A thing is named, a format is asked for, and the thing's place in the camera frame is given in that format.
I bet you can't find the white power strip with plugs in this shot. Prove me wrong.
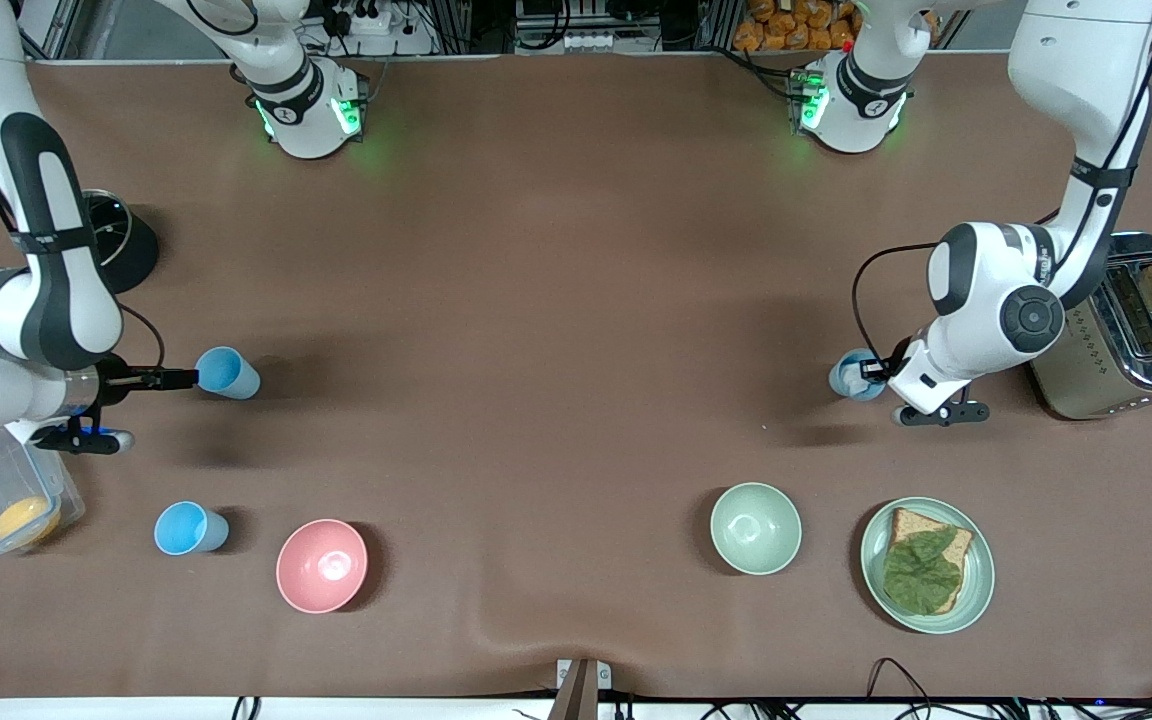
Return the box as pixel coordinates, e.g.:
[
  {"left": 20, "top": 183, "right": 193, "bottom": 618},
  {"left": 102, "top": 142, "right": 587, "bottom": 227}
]
[{"left": 320, "top": 0, "right": 399, "bottom": 37}]

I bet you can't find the aluminium frame rail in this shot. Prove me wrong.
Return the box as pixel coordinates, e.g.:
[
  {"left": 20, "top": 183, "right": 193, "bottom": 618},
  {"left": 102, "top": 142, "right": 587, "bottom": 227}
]
[{"left": 18, "top": 0, "right": 87, "bottom": 63}]

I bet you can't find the bag of orange buns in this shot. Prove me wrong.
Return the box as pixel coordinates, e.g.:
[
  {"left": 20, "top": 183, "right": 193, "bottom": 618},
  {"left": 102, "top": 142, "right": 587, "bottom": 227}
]
[{"left": 732, "top": 0, "right": 858, "bottom": 54}]

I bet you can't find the pale green plate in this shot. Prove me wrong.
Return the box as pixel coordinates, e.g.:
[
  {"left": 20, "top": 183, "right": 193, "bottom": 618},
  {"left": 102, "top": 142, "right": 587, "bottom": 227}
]
[{"left": 859, "top": 497, "right": 996, "bottom": 636}]

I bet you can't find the brown bread slice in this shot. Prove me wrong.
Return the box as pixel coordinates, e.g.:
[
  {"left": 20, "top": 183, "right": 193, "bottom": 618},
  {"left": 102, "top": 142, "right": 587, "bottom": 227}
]
[{"left": 885, "top": 507, "right": 976, "bottom": 616}]

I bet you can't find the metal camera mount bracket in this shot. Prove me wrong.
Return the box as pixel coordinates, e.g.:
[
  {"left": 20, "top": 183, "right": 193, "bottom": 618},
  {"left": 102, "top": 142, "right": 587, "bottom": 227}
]
[{"left": 548, "top": 657, "right": 614, "bottom": 720}]

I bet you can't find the pale green bowl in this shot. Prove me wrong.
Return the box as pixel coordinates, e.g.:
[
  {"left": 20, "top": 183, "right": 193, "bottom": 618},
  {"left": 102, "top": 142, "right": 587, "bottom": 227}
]
[{"left": 709, "top": 482, "right": 804, "bottom": 577}]

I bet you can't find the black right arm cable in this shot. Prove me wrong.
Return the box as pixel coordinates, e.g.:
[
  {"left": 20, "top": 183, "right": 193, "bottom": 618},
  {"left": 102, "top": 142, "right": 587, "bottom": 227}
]
[{"left": 116, "top": 302, "right": 167, "bottom": 371}]

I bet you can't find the pale blue cup with paper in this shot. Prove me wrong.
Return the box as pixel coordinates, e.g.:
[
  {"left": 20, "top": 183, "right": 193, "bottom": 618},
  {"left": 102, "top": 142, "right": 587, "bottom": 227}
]
[{"left": 828, "top": 348, "right": 889, "bottom": 404}]

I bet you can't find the green lettuce leaf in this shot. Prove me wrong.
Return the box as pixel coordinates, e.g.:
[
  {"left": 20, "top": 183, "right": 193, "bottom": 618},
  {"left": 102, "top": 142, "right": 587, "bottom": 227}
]
[{"left": 882, "top": 527, "right": 965, "bottom": 615}]

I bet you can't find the black pot with blue handle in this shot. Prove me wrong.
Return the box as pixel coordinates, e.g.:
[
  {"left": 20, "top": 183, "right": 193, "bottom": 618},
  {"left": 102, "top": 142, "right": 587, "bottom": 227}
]
[{"left": 81, "top": 188, "right": 161, "bottom": 297}]

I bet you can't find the black looped floor cable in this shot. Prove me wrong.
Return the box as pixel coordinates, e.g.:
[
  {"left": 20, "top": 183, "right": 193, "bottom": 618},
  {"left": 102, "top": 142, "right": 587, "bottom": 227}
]
[{"left": 865, "top": 656, "right": 940, "bottom": 720}]

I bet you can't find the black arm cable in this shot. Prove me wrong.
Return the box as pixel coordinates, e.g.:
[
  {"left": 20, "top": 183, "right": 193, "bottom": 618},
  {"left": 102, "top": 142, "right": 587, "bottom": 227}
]
[
  {"left": 852, "top": 242, "right": 949, "bottom": 379},
  {"left": 116, "top": 302, "right": 167, "bottom": 371}
]

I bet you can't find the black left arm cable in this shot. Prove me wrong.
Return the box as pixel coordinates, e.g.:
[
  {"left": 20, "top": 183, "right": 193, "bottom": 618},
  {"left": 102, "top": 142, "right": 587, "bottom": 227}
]
[{"left": 852, "top": 242, "right": 949, "bottom": 379}]

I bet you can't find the bright blue plastic cup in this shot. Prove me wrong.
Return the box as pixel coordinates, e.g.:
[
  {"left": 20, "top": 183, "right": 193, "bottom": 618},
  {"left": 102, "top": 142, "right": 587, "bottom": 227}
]
[
  {"left": 153, "top": 501, "right": 231, "bottom": 557},
  {"left": 193, "top": 346, "right": 263, "bottom": 401}
]

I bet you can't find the yellow round food piece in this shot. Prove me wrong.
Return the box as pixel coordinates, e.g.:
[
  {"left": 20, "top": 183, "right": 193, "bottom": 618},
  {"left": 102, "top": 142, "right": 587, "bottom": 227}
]
[{"left": 0, "top": 497, "right": 63, "bottom": 547}]

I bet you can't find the pink bowl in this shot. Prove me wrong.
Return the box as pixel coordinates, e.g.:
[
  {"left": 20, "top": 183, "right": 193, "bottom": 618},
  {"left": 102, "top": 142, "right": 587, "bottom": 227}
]
[{"left": 275, "top": 518, "right": 370, "bottom": 615}]

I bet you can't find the beige and chrome toaster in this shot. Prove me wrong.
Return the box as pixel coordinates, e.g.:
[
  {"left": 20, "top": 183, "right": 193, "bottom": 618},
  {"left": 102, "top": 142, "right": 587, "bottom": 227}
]
[{"left": 1027, "top": 232, "right": 1152, "bottom": 422}]

